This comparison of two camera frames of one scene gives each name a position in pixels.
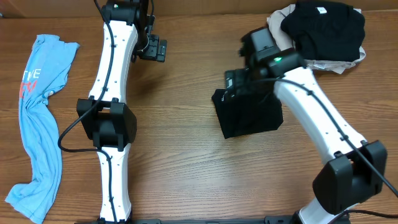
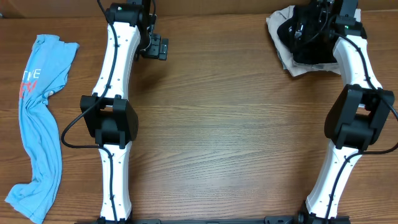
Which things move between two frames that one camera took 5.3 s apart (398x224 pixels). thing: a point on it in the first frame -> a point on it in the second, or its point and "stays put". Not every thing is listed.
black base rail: (267, 219) stays put
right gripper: (240, 74) -> (310, 28)
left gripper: (152, 53) stays put
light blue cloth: (45, 73) stays put
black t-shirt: (243, 114) -> (327, 55)
